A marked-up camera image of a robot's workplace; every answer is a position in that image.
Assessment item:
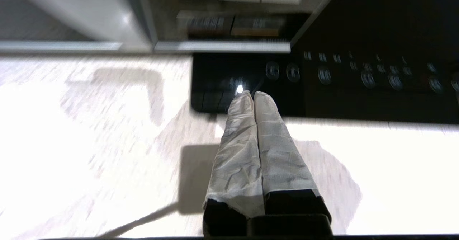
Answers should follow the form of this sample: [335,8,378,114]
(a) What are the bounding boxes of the black induction cooktop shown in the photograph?
[191,0,459,124]

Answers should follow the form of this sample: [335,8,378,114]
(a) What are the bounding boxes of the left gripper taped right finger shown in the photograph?
[254,91,332,217]

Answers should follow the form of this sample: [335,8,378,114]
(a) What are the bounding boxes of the silver Panasonic microwave oven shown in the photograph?
[0,0,346,53]

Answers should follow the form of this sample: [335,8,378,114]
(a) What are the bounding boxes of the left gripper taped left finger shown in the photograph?
[203,90,266,236]

